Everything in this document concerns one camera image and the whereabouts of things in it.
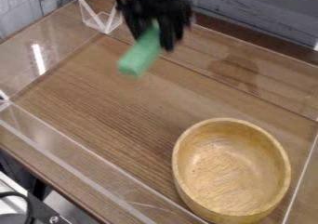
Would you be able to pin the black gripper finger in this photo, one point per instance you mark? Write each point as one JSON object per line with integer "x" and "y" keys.
{"x": 139, "y": 20}
{"x": 171, "y": 30}

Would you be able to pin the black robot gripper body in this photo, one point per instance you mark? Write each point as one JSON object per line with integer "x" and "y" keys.
{"x": 156, "y": 8}

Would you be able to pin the green rectangular block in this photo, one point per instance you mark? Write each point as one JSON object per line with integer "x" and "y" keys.
{"x": 142, "y": 54}

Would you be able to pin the brown wooden bowl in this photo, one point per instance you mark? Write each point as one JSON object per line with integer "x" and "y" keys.
{"x": 231, "y": 171}

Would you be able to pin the clear acrylic corner bracket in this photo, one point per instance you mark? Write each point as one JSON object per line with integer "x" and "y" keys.
{"x": 104, "y": 22}

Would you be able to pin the clear acrylic wall panels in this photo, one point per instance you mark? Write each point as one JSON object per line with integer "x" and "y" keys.
{"x": 93, "y": 131}

